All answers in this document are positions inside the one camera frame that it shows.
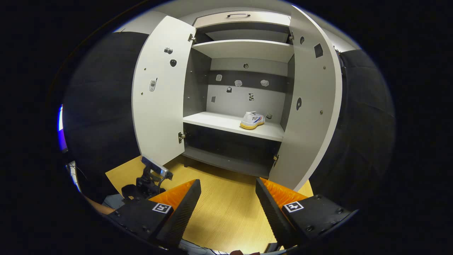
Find white shoe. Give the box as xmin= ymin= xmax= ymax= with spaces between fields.
xmin=240 ymin=111 xmax=265 ymax=130

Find white cabinet shelf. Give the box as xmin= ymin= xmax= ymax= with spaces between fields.
xmin=191 ymin=39 xmax=295 ymax=63
xmin=183 ymin=112 xmax=285 ymax=142

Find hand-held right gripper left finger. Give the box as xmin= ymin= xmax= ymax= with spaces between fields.
xmin=106 ymin=179 xmax=202 ymax=248

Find white shoe cabinet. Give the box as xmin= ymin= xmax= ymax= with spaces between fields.
xmin=182 ymin=11 xmax=296 ymax=179

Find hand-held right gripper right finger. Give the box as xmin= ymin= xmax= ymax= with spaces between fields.
xmin=255 ymin=177 xmax=354 ymax=248

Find white shoe cabinet door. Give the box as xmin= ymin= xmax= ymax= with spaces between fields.
xmin=269 ymin=5 xmax=343 ymax=192
xmin=132 ymin=15 xmax=197 ymax=167

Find white cabinet drawer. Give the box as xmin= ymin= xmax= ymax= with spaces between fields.
xmin=193 ymin=11 xmax=292 ymax=29

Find light wooden floor panel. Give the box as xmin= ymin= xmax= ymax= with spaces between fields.
xmin=105 ymin=156 xmax=314 ymax=254

